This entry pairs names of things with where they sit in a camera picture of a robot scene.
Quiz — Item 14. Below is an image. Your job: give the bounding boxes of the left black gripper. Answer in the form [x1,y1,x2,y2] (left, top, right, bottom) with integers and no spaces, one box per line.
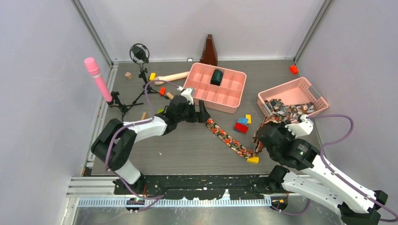
[176,100,210,123]

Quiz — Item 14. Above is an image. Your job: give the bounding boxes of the floral patterned necktie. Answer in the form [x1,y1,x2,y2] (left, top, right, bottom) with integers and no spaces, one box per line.
[205,114,290,158]

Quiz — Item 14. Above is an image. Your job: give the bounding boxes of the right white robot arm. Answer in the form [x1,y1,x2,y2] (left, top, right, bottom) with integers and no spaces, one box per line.
[254,120,388,225]

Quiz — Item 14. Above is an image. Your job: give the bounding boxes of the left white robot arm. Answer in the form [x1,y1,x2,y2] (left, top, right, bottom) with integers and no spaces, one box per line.
[91,95,210,194]

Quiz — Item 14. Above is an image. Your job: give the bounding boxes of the patterned ties in basket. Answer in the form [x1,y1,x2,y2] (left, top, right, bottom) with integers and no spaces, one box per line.
[265,99,316,118]

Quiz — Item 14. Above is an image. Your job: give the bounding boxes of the yellow block near front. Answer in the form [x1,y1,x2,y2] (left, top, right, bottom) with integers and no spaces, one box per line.
[246,157,260,164]

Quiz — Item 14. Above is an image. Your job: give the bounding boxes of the pink divided organizer tray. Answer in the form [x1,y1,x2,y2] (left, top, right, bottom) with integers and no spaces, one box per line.
[183,63,247,114]

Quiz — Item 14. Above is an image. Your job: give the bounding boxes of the yellow small block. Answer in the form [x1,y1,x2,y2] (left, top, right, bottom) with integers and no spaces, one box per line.
[245,114,252,124]

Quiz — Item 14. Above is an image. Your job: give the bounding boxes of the blue toy brick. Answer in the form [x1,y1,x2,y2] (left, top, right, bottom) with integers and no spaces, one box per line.
[237,117,249,125]

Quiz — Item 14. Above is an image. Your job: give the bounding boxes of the red toy brick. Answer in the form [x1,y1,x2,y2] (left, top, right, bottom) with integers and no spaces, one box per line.
[233,122,248,134]

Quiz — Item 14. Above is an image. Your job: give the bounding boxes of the wooden cylinder block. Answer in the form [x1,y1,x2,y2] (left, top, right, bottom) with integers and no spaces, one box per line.
[166,92,174,100]

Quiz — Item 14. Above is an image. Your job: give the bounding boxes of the dark green rolled tie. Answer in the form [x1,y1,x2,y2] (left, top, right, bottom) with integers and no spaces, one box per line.
[210,69,223,86]

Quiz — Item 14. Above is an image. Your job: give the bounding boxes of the small orange block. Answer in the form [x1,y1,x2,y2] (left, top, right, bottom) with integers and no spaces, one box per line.
[159,87,166,96]

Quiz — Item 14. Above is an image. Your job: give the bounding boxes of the pink perforated basket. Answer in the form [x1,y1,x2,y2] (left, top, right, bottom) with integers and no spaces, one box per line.
[257,77,329,116]

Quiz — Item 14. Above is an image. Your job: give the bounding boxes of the brown wooden metronome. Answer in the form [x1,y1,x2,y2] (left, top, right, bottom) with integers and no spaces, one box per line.
[199,34,218,66]

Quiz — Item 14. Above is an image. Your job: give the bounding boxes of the small wooden rectangular block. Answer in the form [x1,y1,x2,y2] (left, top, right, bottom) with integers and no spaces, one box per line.
[141,112,147,120]

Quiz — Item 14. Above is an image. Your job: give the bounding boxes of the yellow cube block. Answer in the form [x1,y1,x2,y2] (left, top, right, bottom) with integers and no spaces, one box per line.
[149,73,156,81]

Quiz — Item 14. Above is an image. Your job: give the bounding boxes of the red block far corner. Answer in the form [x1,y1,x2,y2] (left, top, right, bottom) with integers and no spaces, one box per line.
[289,65,299,75]

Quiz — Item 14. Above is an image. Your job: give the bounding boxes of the wooden cube block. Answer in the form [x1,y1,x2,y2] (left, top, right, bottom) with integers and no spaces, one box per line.
[124,72,133,80]

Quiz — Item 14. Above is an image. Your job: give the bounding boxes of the black microphone with tripod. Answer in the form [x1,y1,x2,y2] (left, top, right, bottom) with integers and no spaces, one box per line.
[109,43,162,120]

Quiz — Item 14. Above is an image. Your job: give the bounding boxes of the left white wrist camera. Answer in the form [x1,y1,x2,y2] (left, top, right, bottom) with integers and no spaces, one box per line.
[177,86,195,105]

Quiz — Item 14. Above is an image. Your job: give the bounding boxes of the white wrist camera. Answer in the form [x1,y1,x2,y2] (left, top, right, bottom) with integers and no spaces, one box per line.
[285,114,314,138]
[177,86,195,105]

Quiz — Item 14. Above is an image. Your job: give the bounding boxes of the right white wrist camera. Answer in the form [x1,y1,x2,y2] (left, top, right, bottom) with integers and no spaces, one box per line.
[285,114,314,138]

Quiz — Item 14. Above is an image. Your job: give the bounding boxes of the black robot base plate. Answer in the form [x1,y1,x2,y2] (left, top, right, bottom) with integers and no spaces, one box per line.
[113,175,289,210]

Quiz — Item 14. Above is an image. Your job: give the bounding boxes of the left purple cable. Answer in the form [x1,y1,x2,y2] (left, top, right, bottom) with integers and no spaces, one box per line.
[104,80,184,215]

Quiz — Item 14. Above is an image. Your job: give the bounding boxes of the purple cable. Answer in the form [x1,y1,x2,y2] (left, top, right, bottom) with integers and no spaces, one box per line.
[269,114,398,223]
[104,80,184,215]

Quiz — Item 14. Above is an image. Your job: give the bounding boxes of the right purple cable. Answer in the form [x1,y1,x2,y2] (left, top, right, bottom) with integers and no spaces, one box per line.
[269,114,398,223]

